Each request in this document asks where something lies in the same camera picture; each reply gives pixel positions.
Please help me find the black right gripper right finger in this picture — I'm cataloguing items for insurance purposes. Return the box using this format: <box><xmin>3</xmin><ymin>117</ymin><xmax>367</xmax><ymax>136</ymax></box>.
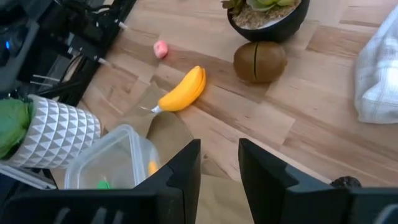
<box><xmin>238</xmin><ymin>139</ymin><xmax>351</xmax><ymax>224</ymax></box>

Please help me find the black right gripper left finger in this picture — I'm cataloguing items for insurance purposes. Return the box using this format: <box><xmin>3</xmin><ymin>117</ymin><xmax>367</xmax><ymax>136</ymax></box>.
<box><xmin>133</xmin><ymin>139</ymin><xmax>201</xmax><ymax>224</ymax></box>

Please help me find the small yellow toy pepper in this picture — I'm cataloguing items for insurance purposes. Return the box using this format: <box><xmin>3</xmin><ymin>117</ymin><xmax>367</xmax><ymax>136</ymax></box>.
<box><xmin>147</xmin><ymin>160</ymin><xmax>159</xmax><ymax>177</ymax></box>

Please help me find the dark toy blackberry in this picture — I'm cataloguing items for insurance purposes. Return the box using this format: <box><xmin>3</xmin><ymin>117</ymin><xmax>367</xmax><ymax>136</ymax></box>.
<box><xmin>330</xmin><ymin>175</ymin><xmax>363</xmax><ymax>189</ymax></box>

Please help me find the pink toy fruit piece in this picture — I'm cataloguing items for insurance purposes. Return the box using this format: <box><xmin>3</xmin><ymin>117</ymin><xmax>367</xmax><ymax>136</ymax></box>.
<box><xmin>153</xmin><ymin>39</ymin><xmax>169</xmax><ymax>60</ymax></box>

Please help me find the brown toy kiwi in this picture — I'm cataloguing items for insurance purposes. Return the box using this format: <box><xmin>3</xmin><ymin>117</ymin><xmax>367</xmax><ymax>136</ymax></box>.
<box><xmin>233</xmin><ymin>40</ymin><xmax>289</xmax><ymax>84</ymax></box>

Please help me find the clear plastic tupperware container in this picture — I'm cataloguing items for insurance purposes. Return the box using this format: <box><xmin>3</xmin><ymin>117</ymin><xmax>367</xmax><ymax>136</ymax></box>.
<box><xmin>63</xmin><ymin>124</ymin><xmax>162</xmax><ymax>190</ymax></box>

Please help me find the tan cloth napkin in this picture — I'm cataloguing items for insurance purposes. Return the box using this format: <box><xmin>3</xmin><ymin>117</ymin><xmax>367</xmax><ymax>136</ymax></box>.
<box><xmin>107</xmin><ymin>82</ymin><xmax>330</xmax><ymax>224</ymax></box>

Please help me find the yellow toy banana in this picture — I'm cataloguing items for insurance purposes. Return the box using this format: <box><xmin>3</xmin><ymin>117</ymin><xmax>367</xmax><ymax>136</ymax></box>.
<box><xmin>157</xmin><ymin>65</ymin><xmax>207</xmax><ymax>113</ymax></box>

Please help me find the green succulent in white pot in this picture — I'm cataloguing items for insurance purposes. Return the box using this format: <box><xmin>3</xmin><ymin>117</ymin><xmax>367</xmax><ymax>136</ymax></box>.
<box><xmin>0</xmin><ymin>94</ymin><xmax>102</xmax><ymax>170</ymax></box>

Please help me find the white checked towel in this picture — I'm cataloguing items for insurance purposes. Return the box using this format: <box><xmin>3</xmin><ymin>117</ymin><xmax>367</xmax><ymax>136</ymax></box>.
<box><xmin>354</xmin><ymin>4</ymin><xmax>398</xmax><ymax>124</ymax></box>

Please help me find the spiky succulent in black pot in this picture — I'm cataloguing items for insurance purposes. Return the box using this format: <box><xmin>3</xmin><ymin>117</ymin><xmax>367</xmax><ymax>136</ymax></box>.
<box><xmin>221</xmin><ymin>0</ymin><xmax>311</xmax><ymax>44</ymax></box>

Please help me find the silver aluminium rail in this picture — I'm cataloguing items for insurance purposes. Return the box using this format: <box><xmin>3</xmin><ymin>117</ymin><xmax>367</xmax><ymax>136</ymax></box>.
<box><xmin>0</xmin><ymin>163</ymin><xmax>58</xmax><ymax>190</ymax></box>

